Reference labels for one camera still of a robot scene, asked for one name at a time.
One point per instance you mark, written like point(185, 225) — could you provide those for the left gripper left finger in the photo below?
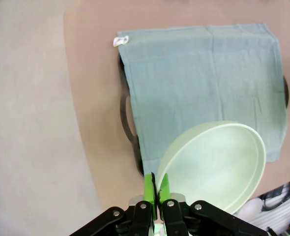
point(141, 216)

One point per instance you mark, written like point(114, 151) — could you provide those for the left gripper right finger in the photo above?
point(174, 216)

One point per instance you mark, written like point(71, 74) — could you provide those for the dark brown serving tray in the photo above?
point(123, 115)

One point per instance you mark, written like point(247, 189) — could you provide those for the blue-grey cloth mat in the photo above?
point(196, 86)

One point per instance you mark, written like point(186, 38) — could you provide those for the white rounded plastic part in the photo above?
point(250, 207)

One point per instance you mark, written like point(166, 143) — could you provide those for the light green bowl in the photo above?
point(216, 167)

